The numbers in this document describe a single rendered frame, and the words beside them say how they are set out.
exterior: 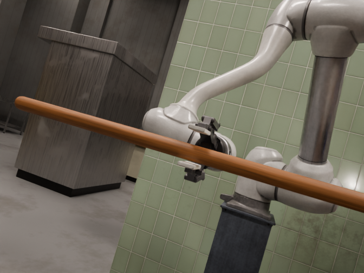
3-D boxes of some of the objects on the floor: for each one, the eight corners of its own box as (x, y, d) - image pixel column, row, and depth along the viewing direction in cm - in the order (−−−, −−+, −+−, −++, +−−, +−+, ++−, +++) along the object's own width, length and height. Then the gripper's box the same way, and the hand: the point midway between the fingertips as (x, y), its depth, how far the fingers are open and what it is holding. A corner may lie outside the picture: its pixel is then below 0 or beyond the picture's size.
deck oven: (66, 168, 617) (98, 62, 620) (124, 189, 583) (157, 76, 586) (-5, 170, 450) (39, 25, 453) (71, 199, 416) (117, 41, 419)
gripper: (236, 118, 74) (227, 98, 51) (215, 193, 74) (195, 206, 51) (207, 110, 76) (186, 89, 53) (186, 183, 76) (155, 193, 53)
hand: (194, 147), depth 55 cm, fingers open, 6 cm apart
